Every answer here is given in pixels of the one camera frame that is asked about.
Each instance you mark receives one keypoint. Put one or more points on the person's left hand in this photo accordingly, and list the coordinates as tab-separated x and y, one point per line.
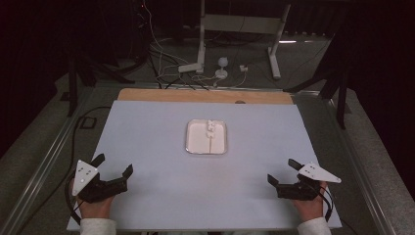
95	208

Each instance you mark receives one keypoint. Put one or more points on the black tripod stand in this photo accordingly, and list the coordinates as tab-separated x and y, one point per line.
73	84
341	94

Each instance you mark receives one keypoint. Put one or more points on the black square floor socket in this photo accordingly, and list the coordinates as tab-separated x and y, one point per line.
87	122

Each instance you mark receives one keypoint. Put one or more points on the metal floor rail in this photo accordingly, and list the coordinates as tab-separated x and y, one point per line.
42	169
359	169

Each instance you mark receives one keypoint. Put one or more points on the white plug adapter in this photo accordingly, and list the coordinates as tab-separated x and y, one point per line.
243	68

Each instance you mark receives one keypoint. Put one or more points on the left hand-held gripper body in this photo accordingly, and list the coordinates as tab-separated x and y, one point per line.
98	187

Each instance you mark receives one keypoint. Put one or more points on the white square tray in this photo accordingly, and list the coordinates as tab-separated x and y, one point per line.
197	138

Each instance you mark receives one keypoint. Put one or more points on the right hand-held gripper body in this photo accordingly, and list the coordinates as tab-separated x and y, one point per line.
305	186

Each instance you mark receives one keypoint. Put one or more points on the white metal stand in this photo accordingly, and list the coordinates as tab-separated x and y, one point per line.
241	23

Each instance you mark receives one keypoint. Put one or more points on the small white round-headed device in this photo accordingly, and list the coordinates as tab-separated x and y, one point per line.
222	67

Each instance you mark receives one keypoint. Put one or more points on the person's right hand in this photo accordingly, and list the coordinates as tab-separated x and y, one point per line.
310	207

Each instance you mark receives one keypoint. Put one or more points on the pale blue table sheet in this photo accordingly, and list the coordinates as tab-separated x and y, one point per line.
163	196

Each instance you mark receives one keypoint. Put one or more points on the white skewer with pale pieces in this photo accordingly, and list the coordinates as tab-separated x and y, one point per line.
210	129

